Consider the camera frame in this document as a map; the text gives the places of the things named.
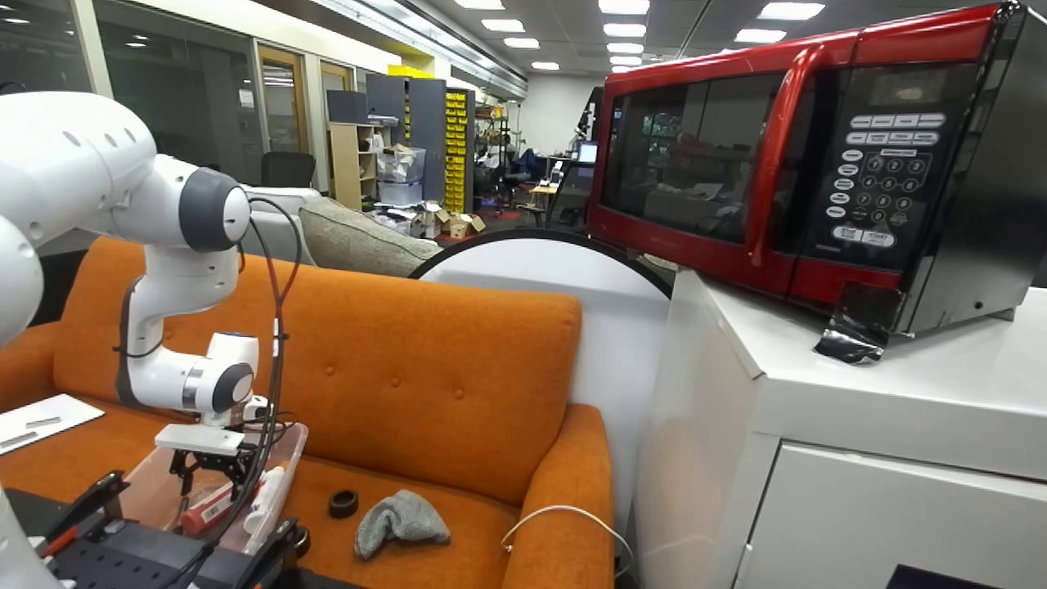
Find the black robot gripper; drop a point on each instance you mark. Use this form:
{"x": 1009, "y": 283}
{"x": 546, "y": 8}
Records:
{"x": 231, "y": 442}

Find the red and white bottle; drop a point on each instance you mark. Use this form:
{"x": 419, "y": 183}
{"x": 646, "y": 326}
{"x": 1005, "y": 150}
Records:
{"x": 214, "y": 508}

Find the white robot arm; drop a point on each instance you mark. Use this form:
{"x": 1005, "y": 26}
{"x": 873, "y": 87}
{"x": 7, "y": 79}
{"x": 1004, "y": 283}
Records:
{"x": 79, "y": 160}

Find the clear plastic storage box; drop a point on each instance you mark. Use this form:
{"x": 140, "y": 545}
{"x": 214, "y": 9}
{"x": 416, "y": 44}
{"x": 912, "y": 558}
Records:
{"x": 171, "y": 491}

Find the white tube bottle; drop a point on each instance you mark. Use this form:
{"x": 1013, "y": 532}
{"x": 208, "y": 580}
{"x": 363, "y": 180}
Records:
{"x": 263, "y": 508}

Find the grey towel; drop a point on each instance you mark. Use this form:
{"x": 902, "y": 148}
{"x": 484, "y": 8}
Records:
{"x": 403, "y": 519}

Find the black round cap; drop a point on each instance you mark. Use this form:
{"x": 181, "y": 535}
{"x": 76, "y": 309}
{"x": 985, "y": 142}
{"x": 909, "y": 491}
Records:
{"x": 341, "y": 506}

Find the black device foreground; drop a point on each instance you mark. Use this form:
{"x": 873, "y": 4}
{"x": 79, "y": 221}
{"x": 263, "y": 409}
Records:
{"x": 101, "y": 545}

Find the orange fabric sofa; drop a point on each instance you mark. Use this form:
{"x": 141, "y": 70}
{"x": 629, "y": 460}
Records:
{"x": 406, "y": 387}

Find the white paper sheet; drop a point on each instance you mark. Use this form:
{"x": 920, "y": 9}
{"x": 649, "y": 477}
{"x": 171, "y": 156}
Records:
{"x": 44, "y": 420}

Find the grey cushion sofa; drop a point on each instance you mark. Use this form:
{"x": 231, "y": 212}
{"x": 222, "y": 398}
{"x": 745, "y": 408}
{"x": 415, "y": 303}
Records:
{"x": 341, "y": 235}

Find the round white table top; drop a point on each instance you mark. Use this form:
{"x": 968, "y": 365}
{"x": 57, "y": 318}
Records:
{"x": 580, "y": 309}

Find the white cabinet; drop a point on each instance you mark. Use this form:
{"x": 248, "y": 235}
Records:
{"x": 769, "y": 466}

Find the red microwave oven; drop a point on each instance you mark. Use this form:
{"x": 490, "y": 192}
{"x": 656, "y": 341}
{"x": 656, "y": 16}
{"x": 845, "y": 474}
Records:
{"x": 887, "y": 175}

